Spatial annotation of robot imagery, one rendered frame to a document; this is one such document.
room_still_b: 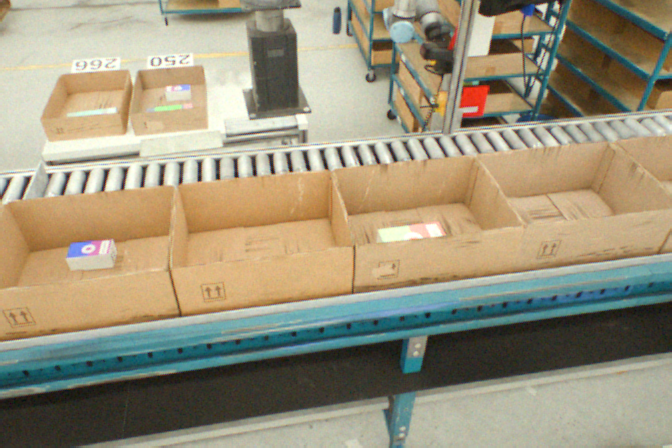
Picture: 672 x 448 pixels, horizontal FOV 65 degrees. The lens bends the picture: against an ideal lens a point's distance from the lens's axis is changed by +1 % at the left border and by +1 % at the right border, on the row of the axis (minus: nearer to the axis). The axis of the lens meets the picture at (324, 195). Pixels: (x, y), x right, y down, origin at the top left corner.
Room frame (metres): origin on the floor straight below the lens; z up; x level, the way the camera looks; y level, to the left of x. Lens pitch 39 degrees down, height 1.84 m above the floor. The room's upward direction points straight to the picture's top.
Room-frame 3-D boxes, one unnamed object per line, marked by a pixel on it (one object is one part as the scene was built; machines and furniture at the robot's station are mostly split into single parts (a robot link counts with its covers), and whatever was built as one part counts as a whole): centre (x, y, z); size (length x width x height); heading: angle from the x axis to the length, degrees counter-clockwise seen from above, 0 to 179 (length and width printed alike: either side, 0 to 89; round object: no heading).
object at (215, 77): (2.00, 0.62, 0.74); 1.00 x 0.58 x 0.03; 103
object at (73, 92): (1.90, 0.95, 0.80); 0.38 x 0.28 x 0.10; 11
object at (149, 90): (1.94, 0.63, 0.80); 0.38 x 0.28 x 0.10; 11
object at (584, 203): (1.05, -0.62, 0.97); 0.39 x 0.29 x 0.17; 100
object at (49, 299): (0.86, 0.54, 0.96); 0.39 x 0.29 x 0.17; 100
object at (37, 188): (1.25, 0.93, 0.76); 0.46 x 0.01 x 0.09; 10
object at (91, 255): (0.93, 0.58, 0.91); 0.10 x 0.06 x 0.05; 98
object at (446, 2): (2.47, -0.73, 0.99); 0.40 x 0.30 x 0.10; 6
